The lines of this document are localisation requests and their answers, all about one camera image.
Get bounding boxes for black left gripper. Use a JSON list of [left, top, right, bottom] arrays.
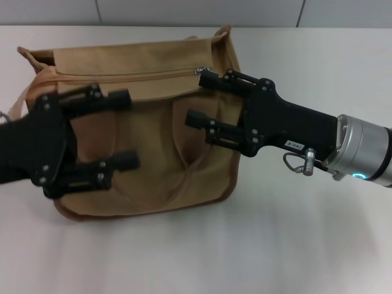
[[0, 85, 142, 199]]

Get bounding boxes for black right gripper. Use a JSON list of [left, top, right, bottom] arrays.
[[184, 69, 338, 159]]

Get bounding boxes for khaki canvas food bag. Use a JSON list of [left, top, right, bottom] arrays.
[[7, 23, 243, 222]]

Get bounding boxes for right gripper cable with connector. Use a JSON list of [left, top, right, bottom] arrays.
[[282, 147, 323, 176]]

